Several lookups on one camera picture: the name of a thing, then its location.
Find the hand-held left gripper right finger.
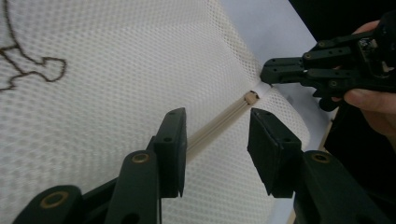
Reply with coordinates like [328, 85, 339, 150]
[247, 107, 304, 199]

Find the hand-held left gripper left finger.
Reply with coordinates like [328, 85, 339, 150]
[151, 106, 188, 200]

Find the white mesh zipper bag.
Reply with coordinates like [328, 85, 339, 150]
[0, 0, 312, 224]

